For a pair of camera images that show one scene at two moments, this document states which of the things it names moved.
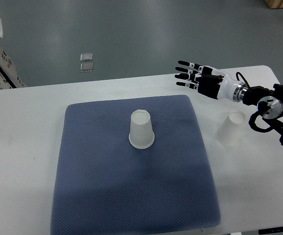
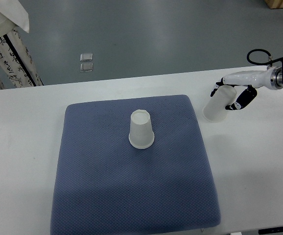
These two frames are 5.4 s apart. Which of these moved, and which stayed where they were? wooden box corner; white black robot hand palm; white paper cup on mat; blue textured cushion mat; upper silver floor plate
Moved: white black robot hand palm
Stayed: blue textured cushion mat; wooden box corner; white paper cup on mat; upper silver floor plate
